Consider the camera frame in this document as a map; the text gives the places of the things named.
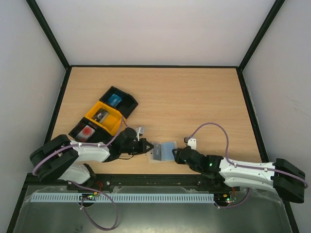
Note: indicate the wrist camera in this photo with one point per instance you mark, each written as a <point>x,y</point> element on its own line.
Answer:
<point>140,131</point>
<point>191,142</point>

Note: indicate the white slotted cable duct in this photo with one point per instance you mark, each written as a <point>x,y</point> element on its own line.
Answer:
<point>123,198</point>

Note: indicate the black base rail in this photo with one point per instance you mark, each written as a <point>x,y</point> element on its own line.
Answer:
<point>197,182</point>

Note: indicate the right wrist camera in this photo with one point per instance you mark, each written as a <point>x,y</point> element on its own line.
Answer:
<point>191,142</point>

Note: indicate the black bin near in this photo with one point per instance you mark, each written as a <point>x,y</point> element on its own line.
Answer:
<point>100,135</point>

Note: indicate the blue card in bin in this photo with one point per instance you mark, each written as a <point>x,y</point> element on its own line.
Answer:
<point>114,100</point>

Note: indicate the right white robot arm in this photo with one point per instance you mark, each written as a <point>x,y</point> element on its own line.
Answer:
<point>280,177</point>

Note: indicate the light blue card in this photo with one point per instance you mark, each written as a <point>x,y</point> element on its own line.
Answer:
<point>167,148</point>

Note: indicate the black card in bin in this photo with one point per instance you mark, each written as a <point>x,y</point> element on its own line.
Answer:
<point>100,115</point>

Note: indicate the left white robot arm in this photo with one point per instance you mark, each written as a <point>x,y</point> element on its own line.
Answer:
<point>65,159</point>

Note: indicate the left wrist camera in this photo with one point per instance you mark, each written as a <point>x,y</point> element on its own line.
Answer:
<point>140,131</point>

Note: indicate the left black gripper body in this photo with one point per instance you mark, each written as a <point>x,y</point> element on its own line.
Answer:
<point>132,149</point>

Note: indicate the black bin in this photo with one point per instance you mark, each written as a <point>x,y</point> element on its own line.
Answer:
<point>100,135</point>
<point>126,106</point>

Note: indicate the black bin far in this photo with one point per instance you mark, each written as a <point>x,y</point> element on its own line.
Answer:
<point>126,106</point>

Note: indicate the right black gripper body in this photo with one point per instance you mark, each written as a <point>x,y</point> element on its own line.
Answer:
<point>180,155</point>

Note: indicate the white red card in bin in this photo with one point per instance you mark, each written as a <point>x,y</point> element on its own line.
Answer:
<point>85,133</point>

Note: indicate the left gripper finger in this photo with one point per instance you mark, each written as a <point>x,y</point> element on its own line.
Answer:
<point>145,152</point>
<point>147,145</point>

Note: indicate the translucent plastic card holder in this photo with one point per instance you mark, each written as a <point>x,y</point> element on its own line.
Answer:
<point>150,157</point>

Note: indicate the yellow bin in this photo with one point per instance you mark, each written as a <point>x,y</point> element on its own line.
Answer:
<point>112,122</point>

